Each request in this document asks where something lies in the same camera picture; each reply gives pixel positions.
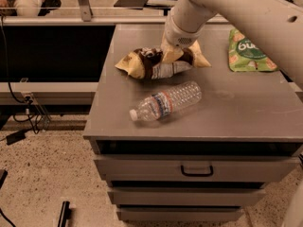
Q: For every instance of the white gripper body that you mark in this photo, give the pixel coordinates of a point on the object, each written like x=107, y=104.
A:
x=179, y=35

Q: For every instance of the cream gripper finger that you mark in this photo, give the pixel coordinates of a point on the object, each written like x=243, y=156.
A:
x=170, y=52

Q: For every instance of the brown chip bag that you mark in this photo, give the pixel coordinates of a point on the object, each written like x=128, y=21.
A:
x=146, y=63

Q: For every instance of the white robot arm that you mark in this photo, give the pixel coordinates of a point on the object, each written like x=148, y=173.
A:
x=274, y=26

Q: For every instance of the green snack bag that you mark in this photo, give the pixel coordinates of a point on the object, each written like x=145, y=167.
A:
x=244, y=56

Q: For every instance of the clear plastic water bottle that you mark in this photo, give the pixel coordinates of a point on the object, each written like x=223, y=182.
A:
x=166, y=102

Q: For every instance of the grey drawer cabinet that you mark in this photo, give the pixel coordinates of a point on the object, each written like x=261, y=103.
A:
x=240, y=114

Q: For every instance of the top grey drawer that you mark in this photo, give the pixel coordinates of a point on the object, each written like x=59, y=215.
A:
x=178, y=168

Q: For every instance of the grey drawer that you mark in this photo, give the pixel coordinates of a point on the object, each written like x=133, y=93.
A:
x=178, y=168
x=178, y=214
x=185, y=196

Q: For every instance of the middle grey drawer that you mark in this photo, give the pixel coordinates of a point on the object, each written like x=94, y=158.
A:
x=185, y=196

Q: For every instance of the bottom grey drawer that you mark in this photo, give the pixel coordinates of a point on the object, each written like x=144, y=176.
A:
x=178, y=214

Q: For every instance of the black power adapter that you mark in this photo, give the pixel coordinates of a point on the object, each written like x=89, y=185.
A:
x=15, y=137

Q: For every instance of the black drawer handle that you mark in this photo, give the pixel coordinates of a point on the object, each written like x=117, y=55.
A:
x=197, y=172

